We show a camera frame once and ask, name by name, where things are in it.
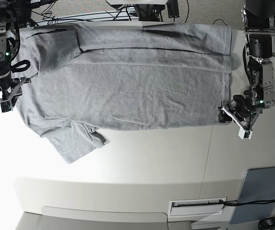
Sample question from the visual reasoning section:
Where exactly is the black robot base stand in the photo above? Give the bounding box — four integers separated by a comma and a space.
133, 4, 167, 22

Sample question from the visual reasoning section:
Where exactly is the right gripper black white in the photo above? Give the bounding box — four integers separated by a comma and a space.
0, 77, 30, 101

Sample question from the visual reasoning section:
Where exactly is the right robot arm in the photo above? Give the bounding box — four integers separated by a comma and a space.
0, 0, 30, 102

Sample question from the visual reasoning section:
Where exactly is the black cable over tablet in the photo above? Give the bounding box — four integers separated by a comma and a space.
219, 197, 275, 207

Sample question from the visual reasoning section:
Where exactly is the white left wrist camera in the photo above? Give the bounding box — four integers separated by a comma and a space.
238, 128, 253, 140

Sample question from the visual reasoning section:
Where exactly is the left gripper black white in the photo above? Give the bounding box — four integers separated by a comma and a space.
217, 94, 263, 130

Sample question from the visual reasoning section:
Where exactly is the blue-grey tablet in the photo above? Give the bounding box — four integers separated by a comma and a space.
229, 167, 275, 225

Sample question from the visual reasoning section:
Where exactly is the grey T-shirt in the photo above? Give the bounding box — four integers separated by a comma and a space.
15, 23, 232, 163

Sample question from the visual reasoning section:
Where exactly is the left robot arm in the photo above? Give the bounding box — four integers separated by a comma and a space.
218, 0, 275, 138

